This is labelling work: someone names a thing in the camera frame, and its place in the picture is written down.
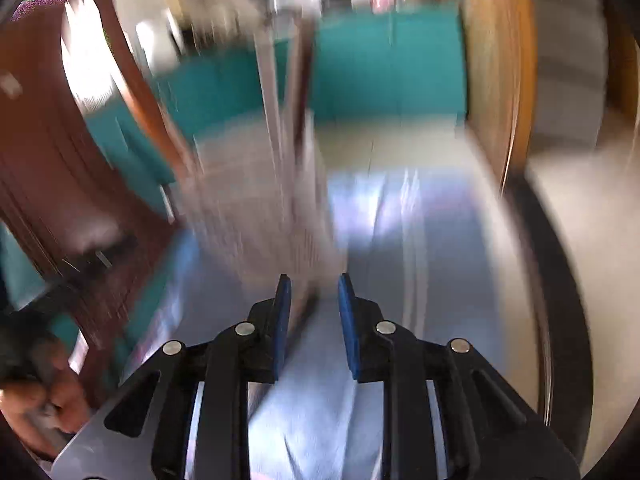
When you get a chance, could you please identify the wooden framed glass sliding door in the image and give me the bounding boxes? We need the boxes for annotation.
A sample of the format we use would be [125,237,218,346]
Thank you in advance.
[459,0,539,192]

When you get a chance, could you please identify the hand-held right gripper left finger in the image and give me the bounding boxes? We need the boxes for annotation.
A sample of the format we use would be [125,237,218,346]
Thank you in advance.
[102,273,293,480]

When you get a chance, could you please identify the blue striped cloth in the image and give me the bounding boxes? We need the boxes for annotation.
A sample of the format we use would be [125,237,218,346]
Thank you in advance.
[119,166,542,480]

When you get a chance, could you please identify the person's left hand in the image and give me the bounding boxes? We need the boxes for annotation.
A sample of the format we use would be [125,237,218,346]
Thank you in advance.
[0,347,92,442]

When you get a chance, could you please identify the white plastic utensil holder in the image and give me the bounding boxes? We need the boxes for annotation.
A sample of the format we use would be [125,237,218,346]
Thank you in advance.
[185,125,351,297]

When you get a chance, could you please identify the brown wooden chair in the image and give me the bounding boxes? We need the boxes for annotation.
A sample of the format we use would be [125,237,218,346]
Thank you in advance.
[0,0,202,403]

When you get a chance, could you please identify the teal lower kitchen cabinets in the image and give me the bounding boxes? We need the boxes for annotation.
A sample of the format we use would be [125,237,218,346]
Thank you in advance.
[85,2,469,211]

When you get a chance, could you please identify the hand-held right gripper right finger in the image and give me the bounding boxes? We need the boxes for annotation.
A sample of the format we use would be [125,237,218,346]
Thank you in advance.
[337,272,530,480]

